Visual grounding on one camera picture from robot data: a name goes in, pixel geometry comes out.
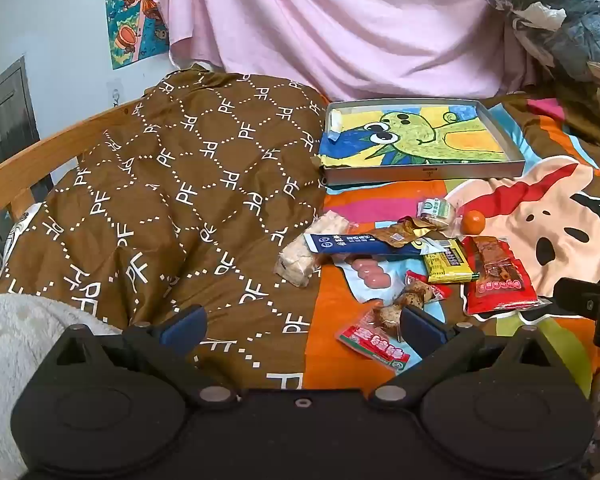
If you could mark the large red snack packet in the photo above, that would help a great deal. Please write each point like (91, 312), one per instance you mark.
(500, 280)

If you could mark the cartoon printed blanket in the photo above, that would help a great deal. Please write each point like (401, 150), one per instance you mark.
(555, 220)

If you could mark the white fluffy blanket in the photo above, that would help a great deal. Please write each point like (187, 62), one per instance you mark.
(10, 350)

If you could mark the pink cloth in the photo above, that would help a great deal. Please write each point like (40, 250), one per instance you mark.
(330, 20)

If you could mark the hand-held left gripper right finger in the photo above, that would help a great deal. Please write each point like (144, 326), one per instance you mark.
(420, 331)

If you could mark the red green snack packet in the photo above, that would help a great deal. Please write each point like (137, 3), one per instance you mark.
(375, 342)

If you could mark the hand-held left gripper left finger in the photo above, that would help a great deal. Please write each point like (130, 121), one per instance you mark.
(182, 329)

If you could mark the grey door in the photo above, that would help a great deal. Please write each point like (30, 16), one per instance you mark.
(5, 110)

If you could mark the wall poster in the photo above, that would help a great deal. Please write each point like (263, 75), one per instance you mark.
(130, 20)

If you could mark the orange mandarin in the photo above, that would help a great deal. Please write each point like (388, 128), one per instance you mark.
(473, 221)

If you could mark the brown gold snack packet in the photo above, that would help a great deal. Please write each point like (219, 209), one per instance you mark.
(397, 235)

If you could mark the grey shallow tray box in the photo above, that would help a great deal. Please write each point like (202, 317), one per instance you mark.
(430, 173)

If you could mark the long blue snack packet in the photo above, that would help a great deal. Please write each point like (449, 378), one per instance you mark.
(345, 246)

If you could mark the brown patterned quilt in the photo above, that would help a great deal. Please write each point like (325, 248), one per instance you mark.
(155, 185)

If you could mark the white wall hook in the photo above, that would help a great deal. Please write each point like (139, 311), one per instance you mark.
(115, 92)

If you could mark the yellow snack packet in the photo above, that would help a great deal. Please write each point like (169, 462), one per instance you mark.
(447, 266)

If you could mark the clear plastic bag of clothes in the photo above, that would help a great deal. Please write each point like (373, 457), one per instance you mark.
(570, 10)

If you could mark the colourful crayon drawing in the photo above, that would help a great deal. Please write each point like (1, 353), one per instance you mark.
(415, 135)

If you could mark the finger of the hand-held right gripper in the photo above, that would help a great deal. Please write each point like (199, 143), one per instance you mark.
(580, 297)

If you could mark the wooden bed rail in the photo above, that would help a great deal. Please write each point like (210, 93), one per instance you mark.
(30, 160)

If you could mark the pink sausage packet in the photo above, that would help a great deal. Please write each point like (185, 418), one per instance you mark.
(372, 272)

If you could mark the white patterned sheet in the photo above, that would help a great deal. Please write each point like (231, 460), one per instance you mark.
(17, 227)

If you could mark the clear rice cracker packet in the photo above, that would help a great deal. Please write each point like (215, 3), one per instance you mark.
(300, 255)

